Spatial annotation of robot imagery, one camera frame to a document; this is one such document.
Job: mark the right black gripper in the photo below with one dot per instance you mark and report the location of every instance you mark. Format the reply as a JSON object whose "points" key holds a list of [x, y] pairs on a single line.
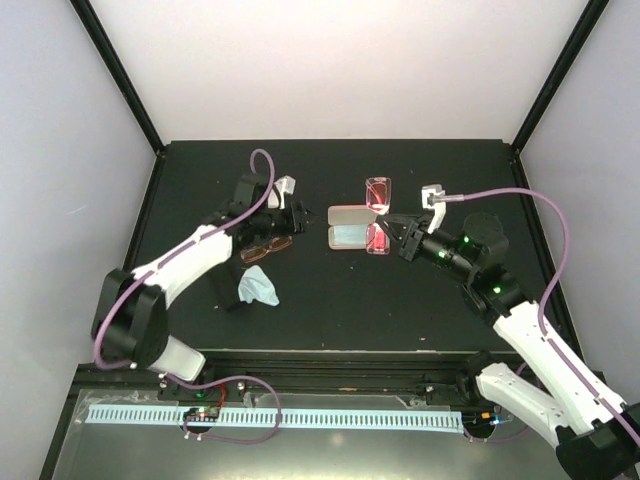
{"points": [[410, 238]]}

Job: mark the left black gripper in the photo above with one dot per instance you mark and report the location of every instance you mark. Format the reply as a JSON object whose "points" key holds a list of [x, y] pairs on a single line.
{"points": [[295, 227]]}

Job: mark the red sunglasses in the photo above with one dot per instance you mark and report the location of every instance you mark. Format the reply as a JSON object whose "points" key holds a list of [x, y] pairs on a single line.
{"points": [[377, 199]]}

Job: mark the pink glasses case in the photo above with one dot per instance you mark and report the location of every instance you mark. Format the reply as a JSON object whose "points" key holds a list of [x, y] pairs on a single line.
{"points": [[347, 215]]}

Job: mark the light blue cleaning cloth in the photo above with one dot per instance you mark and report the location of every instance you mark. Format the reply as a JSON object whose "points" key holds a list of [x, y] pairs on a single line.
{"points": [[254, 285]]}

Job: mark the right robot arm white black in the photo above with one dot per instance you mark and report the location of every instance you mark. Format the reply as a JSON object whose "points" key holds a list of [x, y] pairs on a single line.
{"points": [[593, 431]]}

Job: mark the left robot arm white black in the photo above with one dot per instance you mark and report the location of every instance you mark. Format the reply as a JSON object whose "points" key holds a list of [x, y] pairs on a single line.
{"points": [[131, 327]]}

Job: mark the brown sunglasses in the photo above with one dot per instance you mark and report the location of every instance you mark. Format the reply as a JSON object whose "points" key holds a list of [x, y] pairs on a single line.
{"points": [[257, 252]]}

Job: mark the right circuit board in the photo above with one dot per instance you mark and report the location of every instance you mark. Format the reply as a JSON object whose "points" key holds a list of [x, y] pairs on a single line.
{"points": [[491, 418]]}

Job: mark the circuit board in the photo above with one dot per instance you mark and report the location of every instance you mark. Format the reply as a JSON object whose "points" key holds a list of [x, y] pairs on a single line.
{"points": [[207, 413], [491, 418]]}

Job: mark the left circuit board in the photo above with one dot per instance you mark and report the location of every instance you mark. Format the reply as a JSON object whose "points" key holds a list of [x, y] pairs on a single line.
{"points": [[207, 413]]}

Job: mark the clear plastic sheet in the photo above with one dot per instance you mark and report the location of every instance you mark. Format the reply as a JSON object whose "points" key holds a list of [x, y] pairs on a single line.
{"points": [[133, 436]]}

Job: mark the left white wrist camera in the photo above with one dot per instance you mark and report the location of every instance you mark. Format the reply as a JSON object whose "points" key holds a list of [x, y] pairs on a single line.
{"points": [[281, 190]]}

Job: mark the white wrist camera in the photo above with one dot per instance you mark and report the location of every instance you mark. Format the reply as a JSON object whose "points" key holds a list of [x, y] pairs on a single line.
{"points": [[281, 190], [432, 198]]}

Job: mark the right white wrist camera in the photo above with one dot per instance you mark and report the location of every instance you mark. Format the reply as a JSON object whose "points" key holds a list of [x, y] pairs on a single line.
{"points": [[432, 198]]}

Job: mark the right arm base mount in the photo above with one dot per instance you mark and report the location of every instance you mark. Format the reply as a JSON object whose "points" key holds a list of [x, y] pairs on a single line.
{"points": [[457, 389]]}

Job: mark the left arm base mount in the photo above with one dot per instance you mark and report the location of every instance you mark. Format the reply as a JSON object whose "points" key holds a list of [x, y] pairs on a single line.
{"points": [[169, 390]]}

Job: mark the white slotted cable duct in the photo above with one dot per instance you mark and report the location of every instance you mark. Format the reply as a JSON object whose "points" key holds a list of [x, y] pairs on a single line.
{"points": [[288, 418]]}

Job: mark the right black frame post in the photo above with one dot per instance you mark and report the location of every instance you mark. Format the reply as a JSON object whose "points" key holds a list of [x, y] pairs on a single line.
{"points": [[580, 33]]}

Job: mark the black frame post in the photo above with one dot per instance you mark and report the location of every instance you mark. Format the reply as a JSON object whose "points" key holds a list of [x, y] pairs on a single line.
{"points": [[580, 33], [109, 56]]}

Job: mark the left black frame post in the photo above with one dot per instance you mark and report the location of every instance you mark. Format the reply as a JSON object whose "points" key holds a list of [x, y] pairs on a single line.
{"points": [[109, 56]]}

